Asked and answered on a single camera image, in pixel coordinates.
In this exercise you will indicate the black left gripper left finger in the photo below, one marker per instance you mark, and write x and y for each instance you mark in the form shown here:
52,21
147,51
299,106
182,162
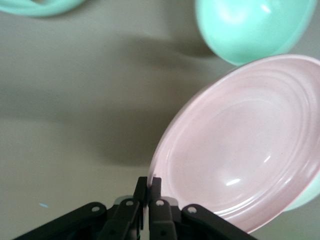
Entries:
120,220

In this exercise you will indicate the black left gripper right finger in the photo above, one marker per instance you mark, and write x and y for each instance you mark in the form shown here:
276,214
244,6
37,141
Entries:
170,220

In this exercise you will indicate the pink plate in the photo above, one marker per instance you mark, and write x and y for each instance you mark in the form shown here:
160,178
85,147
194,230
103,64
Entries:
232,145

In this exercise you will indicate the brown table cover mat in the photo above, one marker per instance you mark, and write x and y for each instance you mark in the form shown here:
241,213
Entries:
75,87

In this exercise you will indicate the green bowl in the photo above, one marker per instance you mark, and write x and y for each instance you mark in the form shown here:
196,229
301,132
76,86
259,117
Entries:
250,27

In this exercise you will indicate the green plate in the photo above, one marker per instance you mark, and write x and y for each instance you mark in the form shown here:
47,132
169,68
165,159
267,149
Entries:
37,7

